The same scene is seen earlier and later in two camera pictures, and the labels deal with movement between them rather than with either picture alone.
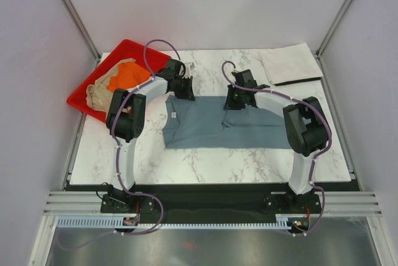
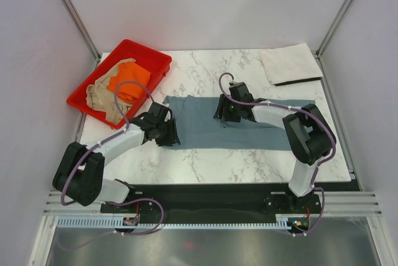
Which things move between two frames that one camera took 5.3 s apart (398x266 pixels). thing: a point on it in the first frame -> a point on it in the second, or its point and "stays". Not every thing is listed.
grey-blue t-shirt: (204, 123) stays
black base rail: (208, 203) stays
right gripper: (230, 104) -> (224, 101)
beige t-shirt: (98, 96) stays
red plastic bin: (129, 50) stays
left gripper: (188, 94) -> (172, 138)
